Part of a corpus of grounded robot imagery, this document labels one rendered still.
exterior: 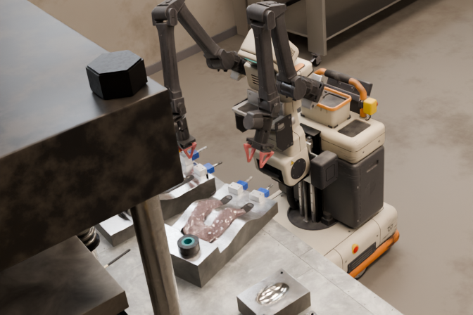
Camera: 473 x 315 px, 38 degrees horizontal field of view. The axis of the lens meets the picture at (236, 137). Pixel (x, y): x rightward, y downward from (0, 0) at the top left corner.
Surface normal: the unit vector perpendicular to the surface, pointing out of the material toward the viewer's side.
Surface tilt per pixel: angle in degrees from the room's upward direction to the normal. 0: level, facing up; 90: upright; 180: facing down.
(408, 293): 0
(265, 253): 0
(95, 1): 90
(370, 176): 90
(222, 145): 0
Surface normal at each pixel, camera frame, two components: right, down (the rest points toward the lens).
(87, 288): -0.10, -0.84
